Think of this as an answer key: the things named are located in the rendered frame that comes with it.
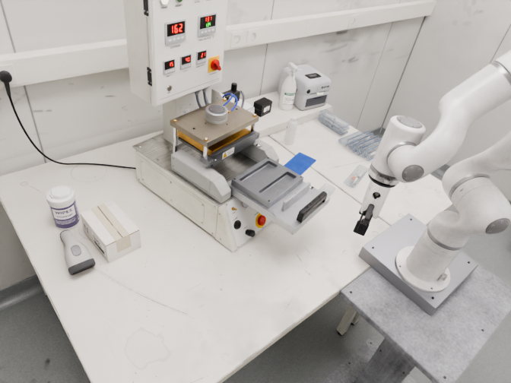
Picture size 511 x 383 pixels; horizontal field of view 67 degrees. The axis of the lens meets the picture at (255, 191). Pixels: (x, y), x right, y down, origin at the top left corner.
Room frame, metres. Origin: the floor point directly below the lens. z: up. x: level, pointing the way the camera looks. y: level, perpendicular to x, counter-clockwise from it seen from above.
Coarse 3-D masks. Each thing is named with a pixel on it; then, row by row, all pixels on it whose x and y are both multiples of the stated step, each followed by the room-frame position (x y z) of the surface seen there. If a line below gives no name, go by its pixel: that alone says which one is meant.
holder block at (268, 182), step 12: (252, 168) 1.09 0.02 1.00; (264, 168) 1.12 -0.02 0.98; (276, 168) 1.11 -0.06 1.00; (240, 180) 1.02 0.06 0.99; (252, 180) 1.04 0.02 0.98; (264, 180) 1.03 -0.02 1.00; (276, 180) 1.05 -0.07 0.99; (288, 180) 1.08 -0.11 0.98; (300, 180) 1.07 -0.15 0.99; (252, 192) 0.96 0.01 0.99; (264, 192) 0.99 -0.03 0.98; (276, 192) 0.98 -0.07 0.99; (288, 192) 1.01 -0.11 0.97; (264, 204) 0.93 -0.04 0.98
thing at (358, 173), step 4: (356, 168) 1.53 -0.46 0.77; (360, 168) 1.53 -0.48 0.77; (364, 168) 1.54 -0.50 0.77; (368, 168) 1.54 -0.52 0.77; (356, 172) 1.50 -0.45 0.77; (360, 172) 1.50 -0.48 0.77; (364, 172) 1.51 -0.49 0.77; (348, 176) 1.45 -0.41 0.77; (352, 176) 1.45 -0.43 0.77; (356, 176) 1.46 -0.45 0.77; (360, 176) 1.47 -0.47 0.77; (348, 180) 1.42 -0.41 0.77; (352, 180) 1.43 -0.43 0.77; (356, 180) 1.43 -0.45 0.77; (352, 184) 1.40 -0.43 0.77; (356, 184) 1.40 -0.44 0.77
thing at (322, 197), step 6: (324, 192) 1.00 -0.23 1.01; (318, 198) 0.97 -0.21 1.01; (324, 198) 0.99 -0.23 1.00; (306, 204) 0.93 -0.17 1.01; (312, 204) 0.93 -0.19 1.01; (318, 204) 0.96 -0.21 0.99; (300, 210) 0.89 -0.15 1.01; (306, 210) 0.90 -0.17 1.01; (300, 216) 0.89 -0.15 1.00; (300, 222) 0.88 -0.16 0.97
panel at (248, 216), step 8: (232, 200) 0.99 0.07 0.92; (232, 208) 0.97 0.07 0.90; (240, 208) 1.00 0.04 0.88; (248, 208) 1.03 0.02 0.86; (232, 216) 0.96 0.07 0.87; (240, 216) 0.99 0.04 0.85; (248, 216) 1.01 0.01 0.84; (256, 216) 1.04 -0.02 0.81; (232, 224) 0.95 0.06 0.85; (248, 224) 1.00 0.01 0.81; (256, 224) 1.02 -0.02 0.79; (264, 224) 1.05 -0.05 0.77; (232, 232) 0.93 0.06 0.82; (240, 232) 0.96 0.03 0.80; (256, 232) 1.01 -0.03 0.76; (240, 240) 0.94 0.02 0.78
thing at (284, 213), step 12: (240, 192) 0.98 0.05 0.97; (300, 192) 0.99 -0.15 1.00; (312, 192) 1.04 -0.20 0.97; (252, 204) 0.94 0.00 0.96; (276, 204) 0.95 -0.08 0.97; (288, 204) 0.94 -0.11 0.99; (300, 204) 0.97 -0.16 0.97; (324, 204) 1.01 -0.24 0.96; (276, 216) 0.89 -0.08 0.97; (288, 216) 0.90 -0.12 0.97; (312, 216) 0.94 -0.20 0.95; (288, 228) 0.86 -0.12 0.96
